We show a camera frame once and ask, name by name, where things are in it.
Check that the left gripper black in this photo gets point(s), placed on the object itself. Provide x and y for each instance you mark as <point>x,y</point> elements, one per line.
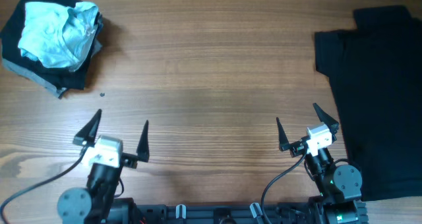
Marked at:
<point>84,136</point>

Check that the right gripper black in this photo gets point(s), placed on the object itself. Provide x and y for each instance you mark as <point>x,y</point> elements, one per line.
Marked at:
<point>296,147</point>

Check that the light blue t-shirt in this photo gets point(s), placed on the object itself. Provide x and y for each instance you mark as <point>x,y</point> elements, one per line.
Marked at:
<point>58,37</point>

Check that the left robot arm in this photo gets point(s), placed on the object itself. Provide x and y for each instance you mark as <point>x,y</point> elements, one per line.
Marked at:
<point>97,202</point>

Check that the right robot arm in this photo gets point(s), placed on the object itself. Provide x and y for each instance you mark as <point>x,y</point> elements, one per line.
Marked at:
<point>339,182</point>

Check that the black garment on right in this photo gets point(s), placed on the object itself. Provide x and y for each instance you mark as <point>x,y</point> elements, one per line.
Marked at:
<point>374,72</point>

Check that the folded grey garment under stack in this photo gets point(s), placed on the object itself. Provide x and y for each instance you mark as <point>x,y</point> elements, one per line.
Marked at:
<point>58,70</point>

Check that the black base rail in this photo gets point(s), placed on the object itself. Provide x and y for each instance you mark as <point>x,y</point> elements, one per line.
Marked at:
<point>224,214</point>

